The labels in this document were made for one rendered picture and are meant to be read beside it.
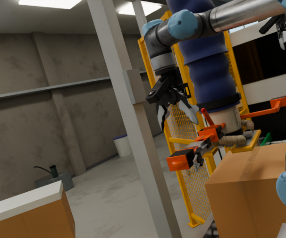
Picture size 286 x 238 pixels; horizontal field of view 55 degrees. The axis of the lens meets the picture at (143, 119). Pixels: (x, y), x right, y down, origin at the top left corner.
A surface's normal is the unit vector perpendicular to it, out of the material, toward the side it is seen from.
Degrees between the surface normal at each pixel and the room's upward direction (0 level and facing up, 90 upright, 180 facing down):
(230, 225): 90
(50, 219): 90
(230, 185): 90
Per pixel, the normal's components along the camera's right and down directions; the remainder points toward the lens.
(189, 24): 0.53, -0.10
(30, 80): 0.75, -0.18
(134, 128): -0.53, 0.22
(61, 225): 0.25, 0.00
